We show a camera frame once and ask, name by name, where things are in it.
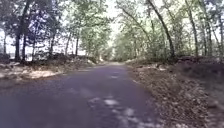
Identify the wood of trees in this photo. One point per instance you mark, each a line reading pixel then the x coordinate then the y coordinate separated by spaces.
pixel 50 26
pixel 166 26

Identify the leaf-covered verge with grass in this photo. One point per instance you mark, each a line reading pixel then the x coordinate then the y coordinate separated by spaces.
pixel 180 86

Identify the grey asphalt road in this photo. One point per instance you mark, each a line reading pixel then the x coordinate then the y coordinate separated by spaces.
pixel 93 86

